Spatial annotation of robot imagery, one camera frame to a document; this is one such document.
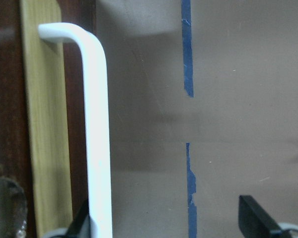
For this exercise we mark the dark brown wooden drawer box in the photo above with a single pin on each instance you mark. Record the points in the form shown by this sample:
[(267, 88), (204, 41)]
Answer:
[(15, 162)]

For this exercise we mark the light wood handle backplate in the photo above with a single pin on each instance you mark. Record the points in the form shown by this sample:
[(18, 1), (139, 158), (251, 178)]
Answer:
[(47, 113)]

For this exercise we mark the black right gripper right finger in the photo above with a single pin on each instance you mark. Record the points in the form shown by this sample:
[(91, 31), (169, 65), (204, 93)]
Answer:
[(254, 221)]

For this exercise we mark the white drawer handle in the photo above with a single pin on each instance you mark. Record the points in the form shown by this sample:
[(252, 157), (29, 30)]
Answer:
[(96, 110)]

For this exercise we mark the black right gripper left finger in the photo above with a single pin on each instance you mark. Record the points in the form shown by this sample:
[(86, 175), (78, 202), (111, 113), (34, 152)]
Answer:
[(80, 226)]

